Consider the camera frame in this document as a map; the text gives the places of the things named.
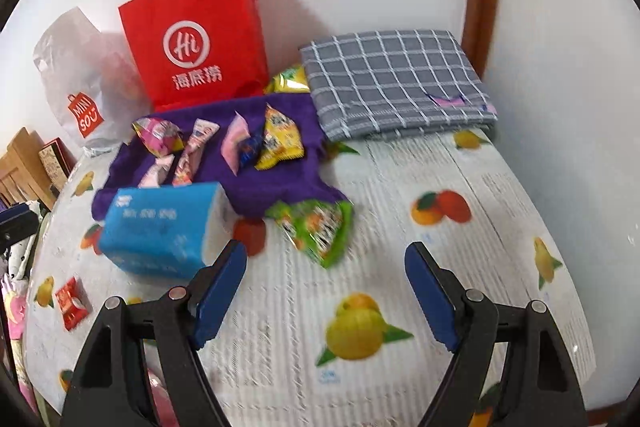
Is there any purple towel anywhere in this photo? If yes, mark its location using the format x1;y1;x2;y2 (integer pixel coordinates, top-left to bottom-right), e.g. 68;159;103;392
91;94;351;223

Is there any pink and yellow snack packet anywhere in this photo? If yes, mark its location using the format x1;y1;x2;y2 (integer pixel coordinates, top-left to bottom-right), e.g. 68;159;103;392
131;117;186;158

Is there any fruit print tablecloth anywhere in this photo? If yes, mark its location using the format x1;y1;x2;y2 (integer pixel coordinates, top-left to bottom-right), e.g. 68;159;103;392
22;127;598;427

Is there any plain pink snack packet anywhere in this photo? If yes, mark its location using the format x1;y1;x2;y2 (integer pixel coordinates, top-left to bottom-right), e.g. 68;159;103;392
221;111;251;173

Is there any yellow triangular snack packet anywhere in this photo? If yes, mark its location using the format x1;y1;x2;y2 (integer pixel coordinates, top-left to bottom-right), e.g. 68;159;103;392
255;104;305;171

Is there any small blue snack packet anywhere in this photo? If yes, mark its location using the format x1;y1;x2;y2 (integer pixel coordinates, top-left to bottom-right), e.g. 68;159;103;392
239;132;265;169

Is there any pink bear print snack packet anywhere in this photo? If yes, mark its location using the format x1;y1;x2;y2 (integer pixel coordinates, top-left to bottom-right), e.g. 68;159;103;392
171;150;197;187

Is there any wooden chair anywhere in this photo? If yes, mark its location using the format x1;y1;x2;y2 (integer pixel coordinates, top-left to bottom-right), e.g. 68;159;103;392
0;127;56;210

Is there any grey checked cloth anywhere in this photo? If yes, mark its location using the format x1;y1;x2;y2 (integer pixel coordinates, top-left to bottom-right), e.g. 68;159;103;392
299;28;498;143

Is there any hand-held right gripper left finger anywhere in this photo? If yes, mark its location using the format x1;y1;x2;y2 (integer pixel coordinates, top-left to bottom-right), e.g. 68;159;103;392
60;238;248;427

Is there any white plastic shopping bag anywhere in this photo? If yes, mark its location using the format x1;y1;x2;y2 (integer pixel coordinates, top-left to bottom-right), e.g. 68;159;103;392
32;6;146;153

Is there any white dotted cloth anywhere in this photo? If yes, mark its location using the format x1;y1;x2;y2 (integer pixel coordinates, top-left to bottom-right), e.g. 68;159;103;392
0;202;46;280

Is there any yellow green snack packet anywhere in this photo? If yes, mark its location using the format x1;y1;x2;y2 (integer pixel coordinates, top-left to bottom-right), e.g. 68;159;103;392
263;64;311;95

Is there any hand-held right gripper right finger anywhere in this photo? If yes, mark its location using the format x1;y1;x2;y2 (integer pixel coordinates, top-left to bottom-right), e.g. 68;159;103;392
404;241;588;427

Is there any white and pink snack packet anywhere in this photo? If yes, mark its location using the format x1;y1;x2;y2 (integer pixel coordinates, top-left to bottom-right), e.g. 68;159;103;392
186;118;221;153

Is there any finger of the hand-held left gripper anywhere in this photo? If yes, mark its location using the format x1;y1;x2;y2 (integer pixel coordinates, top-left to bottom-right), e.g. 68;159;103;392
0;203;41;253

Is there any blue tissue pack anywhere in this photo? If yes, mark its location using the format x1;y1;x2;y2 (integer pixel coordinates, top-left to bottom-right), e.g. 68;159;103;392
97;181;233;280

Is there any red snack packet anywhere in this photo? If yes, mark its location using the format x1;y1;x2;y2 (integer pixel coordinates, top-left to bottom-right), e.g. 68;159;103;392
55;277;93;332

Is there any pale pink snack packet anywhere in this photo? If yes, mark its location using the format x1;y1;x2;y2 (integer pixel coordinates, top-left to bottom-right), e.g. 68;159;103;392
137;154;176;189

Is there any pink floral cloth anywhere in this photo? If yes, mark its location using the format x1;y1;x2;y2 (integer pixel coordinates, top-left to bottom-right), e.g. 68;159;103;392
0;279;41;415

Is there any patterned red framed box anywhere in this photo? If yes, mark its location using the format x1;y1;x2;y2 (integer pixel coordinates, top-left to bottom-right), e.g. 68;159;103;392
37;137;76;194

